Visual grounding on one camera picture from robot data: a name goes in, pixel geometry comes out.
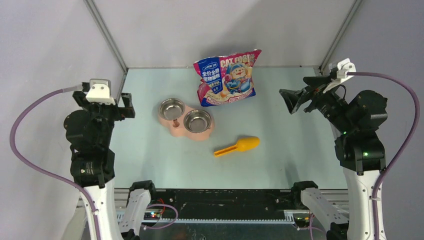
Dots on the yellow plastic scoop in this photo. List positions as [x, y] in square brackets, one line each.
[242, 145]

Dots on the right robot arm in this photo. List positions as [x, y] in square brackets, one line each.
[359, 150]

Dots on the colourful cat food bag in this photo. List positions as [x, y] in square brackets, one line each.
[226, 79]

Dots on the pink double pet bowl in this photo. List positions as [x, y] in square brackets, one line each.
[184, 121]

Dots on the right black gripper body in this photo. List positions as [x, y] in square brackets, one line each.
[328, 104]

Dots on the right aluminium frame post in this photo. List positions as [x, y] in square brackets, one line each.
[339, 35]

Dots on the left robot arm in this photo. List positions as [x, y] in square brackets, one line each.
[89, 132]

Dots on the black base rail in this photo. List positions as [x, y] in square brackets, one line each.
[223, 204]

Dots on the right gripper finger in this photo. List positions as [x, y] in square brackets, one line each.
[294, 98]
[317, 81]

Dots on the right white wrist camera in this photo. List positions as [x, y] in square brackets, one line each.
[341, 70]

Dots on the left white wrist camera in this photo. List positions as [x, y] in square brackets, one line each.
[100, 92]

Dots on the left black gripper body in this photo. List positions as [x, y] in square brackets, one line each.
[108, 112]

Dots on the aluminium frame post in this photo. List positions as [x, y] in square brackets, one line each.
[105, 32]
[339, 35]

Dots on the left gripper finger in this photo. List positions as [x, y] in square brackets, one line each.
[127, 111]
[80, 98]

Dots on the left aluminium frame post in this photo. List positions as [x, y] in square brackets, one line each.
[105, 32]

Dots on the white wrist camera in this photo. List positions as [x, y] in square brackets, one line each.
[341, 70]
[100, 92]

